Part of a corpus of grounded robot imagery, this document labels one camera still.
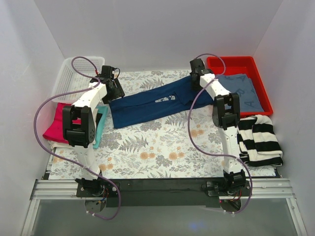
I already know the aluminium mounting rail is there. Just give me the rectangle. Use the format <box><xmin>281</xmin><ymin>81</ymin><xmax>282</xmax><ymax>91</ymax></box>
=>
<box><xmin>31</xmin><ymin>178</ymin><xmax>296</xmax><ymax>200</ymax></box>

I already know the white plastic basket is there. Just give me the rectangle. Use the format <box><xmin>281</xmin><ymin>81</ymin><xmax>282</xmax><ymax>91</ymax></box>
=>
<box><xmin>52</xmin><ymin>57</ymin><xmax>105</xmax><ymax>96</ymax></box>

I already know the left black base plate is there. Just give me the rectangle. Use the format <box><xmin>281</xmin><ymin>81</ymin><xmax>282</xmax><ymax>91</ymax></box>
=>
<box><xmin>76</xmin><ymin>179</ymin><xmax>120</xmax><ymax>198</ymax></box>

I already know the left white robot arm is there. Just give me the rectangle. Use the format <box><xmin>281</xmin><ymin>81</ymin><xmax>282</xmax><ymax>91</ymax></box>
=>
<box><xmin>62</xmin><ymin>65</ymin><xmax>125</xmax><ymax>198</ymax></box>

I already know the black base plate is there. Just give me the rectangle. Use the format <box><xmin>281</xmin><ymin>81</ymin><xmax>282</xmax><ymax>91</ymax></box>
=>
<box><xmin>206</xmin><ymin>177</ymin><xmax>250</xmax><ymax>197</ymax></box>
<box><xmin>76</xmin><ymin>179</ymin><xmax>120</xmax><ymax>198</ymax></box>

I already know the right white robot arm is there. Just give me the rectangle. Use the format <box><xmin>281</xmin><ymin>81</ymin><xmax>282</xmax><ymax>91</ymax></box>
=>
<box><xmin>189</xmin><ymin>58</ymin><xmax>246</xmax><ymax>194</ymax></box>

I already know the black white striped shirt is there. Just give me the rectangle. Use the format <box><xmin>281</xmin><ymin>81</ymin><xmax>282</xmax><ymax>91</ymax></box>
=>
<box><xmin>237</xmin><ymin>115</ymin><xmax>284</xmax><ymax>167</ymax></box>

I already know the grey-blue folded t-shirt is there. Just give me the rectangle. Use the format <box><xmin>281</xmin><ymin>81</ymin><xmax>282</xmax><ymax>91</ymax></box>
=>
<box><xmin>218</xmin><ymin>74</ymin><xmax>264</xmax><ymax>112</ymax></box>

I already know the teal folded t-shirt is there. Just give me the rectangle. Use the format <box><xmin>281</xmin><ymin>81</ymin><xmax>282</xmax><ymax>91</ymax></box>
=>
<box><xmin>93</xmin><ymin>106</ymin><xmax>108</xmax><ymax>149</ymax></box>

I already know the navy blue mickey t-shirt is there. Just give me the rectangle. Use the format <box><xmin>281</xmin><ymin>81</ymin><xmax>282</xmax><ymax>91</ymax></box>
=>
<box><xmin>108</xmin><ymin>76</ymin><xmax>214</xmax><ymax>129</ymax></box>

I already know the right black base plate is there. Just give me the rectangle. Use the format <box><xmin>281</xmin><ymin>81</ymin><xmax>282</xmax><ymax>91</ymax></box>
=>
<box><xmin>206</xmin><ymin>177</ymin><xmax>250</xmax><ymax>197</ymax></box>

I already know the magenta folded t-shirt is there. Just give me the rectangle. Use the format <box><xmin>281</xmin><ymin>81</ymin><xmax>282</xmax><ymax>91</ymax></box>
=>
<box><xmin>43</xmin><ymin>103</ymin><xmax>70</xmax><ymax>144</ymax></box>

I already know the red plastic tray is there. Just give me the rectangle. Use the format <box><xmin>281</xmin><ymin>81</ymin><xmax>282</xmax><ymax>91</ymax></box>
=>
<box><xmin>206</xmin><ymin>56</ymin><xmax>273</xmax><ymax>118</ymax></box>

